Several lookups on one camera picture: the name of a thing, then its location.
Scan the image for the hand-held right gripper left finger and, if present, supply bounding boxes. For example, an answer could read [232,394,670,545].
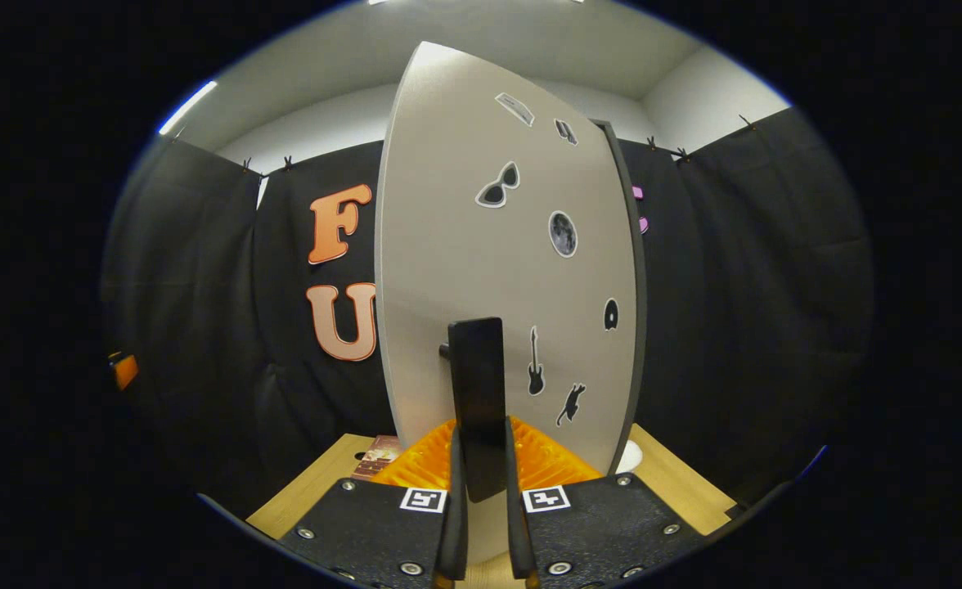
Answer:
[281,419,470,589]

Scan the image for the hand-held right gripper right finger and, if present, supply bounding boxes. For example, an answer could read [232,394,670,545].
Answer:
[504,416,707,589]

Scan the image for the black cabinet door handle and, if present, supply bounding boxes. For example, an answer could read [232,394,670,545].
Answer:
[438,317,508,503]

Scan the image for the dark grey cabinet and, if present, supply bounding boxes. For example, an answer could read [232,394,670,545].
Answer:
[589,119,650,477]

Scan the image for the beige cabinet door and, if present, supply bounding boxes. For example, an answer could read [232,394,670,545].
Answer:
[375,41,639,565]

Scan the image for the black backdrop cloth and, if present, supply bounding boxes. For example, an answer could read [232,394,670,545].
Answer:
[101,106,874,524]

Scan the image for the row of cloth clips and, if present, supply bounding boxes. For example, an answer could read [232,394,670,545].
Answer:
[240,115,756,173]

